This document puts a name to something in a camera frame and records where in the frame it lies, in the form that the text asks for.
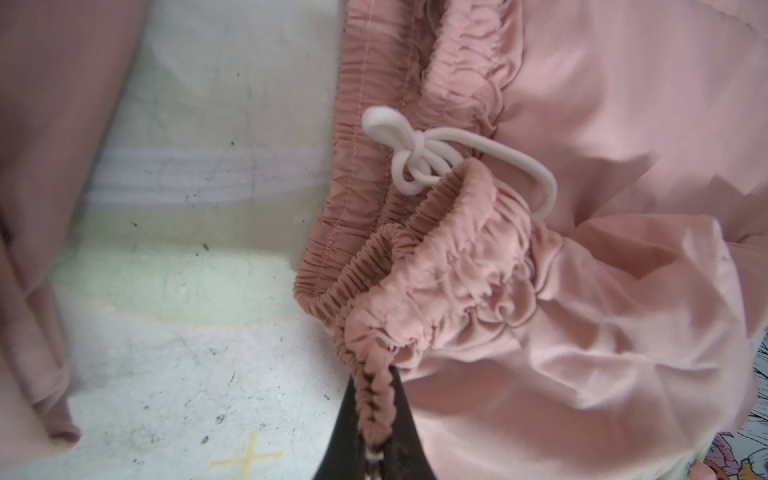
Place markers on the pink pixel-print t-shirt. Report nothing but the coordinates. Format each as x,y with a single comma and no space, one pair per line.
63,64

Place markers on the white pants drawstring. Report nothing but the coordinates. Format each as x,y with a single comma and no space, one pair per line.
421,157

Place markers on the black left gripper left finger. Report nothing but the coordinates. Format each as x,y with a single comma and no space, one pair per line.
344,458

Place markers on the pink garments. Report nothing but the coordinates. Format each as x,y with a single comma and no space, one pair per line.
612,339

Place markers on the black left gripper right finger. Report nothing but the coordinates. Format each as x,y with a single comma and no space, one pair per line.
404,456

